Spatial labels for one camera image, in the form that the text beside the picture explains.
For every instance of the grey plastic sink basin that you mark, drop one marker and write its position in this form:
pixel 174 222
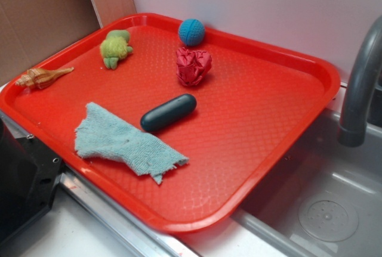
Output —
pixel 321 198

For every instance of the crumpled red paper ball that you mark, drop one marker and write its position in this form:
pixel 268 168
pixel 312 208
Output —
pixel 192 66

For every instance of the dark teal oval capsule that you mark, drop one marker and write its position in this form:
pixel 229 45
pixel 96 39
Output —
pixel 168 113

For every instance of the light blue terry cloth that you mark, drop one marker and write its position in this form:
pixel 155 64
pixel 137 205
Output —
pixel 104 135

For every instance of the brown cardboard panel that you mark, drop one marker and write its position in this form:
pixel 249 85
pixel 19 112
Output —
pixel 33 30

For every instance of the blue dimpled ball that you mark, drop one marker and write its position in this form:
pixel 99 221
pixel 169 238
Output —
pixel 191 32

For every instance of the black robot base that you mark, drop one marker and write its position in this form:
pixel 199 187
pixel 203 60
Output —
pixel 30 172

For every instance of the grey sink faucet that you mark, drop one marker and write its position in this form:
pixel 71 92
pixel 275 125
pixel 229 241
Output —
pixel 362 100

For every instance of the brown striped seashell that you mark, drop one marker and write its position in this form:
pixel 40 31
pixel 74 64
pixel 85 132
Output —
pixel 41 78

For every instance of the red plastic tray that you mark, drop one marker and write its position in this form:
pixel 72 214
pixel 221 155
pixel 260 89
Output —
pixel 251 107

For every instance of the green plush animal toy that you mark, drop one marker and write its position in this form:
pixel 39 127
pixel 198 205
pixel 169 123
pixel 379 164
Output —
pixel 115 47

